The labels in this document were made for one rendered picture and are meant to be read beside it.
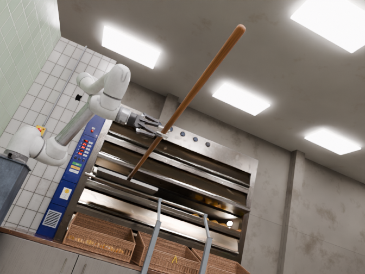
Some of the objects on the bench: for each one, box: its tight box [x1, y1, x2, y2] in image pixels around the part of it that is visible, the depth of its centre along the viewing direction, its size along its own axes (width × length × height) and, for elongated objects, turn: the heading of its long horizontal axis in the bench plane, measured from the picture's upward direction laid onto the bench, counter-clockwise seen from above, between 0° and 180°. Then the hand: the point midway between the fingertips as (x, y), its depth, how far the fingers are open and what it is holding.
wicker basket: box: [189, 248, 251, 274], centre depth 264 cm, size 49×56×28 cm
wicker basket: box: [62, 212, 136, 263], centre depth 240 cm, size 49×56×28 cm
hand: (163, 132), depth 150 cm, fingers closed on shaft, 3 cm apart
